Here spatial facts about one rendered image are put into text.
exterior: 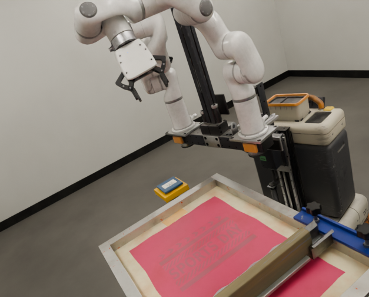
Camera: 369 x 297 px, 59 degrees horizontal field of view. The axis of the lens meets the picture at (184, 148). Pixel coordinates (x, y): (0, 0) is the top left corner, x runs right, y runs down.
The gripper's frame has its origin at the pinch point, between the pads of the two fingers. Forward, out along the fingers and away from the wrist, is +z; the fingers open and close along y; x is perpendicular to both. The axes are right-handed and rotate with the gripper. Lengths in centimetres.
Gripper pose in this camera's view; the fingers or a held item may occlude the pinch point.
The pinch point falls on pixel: (152, 90)
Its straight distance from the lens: 99.0
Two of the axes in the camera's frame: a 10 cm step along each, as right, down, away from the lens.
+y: 8.7, -5.0, 0.7
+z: 5.0, 8.7, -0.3
